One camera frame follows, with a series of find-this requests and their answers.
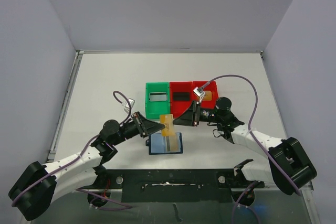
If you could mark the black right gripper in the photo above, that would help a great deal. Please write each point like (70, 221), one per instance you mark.
(196, 114)

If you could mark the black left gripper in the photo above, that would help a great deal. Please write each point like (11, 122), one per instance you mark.
(146, 126)

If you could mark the blue leather card holder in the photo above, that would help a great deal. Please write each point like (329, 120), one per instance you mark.
(161, 145)

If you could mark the gold VIP card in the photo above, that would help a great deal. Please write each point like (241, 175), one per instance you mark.
(167, 121)

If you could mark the gold card sleeve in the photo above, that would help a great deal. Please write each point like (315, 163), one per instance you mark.
(207, 95)

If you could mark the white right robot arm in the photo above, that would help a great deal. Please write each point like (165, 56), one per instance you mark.
(286, 165)

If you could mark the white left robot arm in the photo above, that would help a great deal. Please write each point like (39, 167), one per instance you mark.
(41, 184)

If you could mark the black card in red bin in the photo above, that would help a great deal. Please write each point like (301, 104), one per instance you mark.
(181, 96)

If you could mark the silver card in green bin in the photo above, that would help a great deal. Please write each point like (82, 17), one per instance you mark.
(158, 96)

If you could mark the gold striped card in sleeve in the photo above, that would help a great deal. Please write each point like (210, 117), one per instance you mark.
(172, 144)

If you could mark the red plastic bin middle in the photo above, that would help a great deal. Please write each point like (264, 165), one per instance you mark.
(177, 108)

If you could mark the red plastic bin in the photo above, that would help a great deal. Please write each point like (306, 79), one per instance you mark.
(177, 108)
(211, 87)

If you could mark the green plastic bin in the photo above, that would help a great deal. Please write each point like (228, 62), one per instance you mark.
(153, 110)

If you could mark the red plastic bin right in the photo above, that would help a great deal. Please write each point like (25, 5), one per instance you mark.
(211, 87)

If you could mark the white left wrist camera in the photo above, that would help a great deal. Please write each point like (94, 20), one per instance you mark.
(128, 105)

